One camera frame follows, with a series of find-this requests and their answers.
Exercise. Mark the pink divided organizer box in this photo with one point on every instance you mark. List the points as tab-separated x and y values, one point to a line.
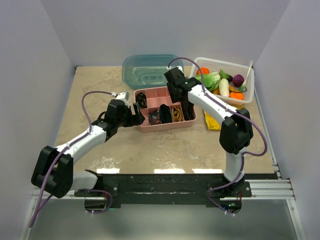
154	98

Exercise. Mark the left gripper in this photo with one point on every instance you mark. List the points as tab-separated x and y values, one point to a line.
135	120

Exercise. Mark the yellow toy vegetable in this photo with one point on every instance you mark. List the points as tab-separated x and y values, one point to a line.
231	89

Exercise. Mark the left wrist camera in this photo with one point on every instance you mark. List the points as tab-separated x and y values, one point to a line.
124	96

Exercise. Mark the orange toy carrot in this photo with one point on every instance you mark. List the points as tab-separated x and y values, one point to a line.
236	95

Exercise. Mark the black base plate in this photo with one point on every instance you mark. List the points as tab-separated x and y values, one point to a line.
207	189

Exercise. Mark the purple toy cabbage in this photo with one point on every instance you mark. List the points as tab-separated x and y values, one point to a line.
238	80

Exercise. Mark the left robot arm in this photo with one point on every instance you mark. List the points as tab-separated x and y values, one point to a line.
54	170

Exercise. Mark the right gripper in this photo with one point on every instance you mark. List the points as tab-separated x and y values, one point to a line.
174	98

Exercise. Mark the teal translucent plastic lid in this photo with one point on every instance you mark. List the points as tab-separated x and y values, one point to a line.
147	71

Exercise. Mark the white toy cabbage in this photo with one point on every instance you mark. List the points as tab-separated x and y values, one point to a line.
224	88

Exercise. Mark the green toy lettuce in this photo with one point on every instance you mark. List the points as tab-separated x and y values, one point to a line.
211	81

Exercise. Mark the dark green rolled tie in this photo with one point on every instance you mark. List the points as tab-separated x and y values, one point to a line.
165	114

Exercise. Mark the dark toy eggplant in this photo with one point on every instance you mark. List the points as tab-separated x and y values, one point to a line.
224	75

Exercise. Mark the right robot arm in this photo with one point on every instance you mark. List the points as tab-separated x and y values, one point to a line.
235	134

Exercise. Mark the yellow patterned rolled tie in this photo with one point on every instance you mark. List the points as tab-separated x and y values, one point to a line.
176	114

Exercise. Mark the black gold patterned rolled tie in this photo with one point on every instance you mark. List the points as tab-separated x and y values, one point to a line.
141	100

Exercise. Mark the orange toy pumpkin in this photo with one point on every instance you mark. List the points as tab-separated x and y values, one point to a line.
204	70

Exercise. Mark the toy green onion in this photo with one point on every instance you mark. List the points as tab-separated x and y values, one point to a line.
243	87

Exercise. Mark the white plastic basket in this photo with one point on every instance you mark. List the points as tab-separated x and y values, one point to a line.
232	69

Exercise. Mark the navy orange floral rolled tie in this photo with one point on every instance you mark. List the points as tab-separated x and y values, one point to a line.
154	118

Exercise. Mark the maroon blue-flowered tie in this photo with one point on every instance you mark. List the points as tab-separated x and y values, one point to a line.
188	110

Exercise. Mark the yellow chips bag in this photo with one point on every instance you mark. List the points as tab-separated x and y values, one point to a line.
211	123

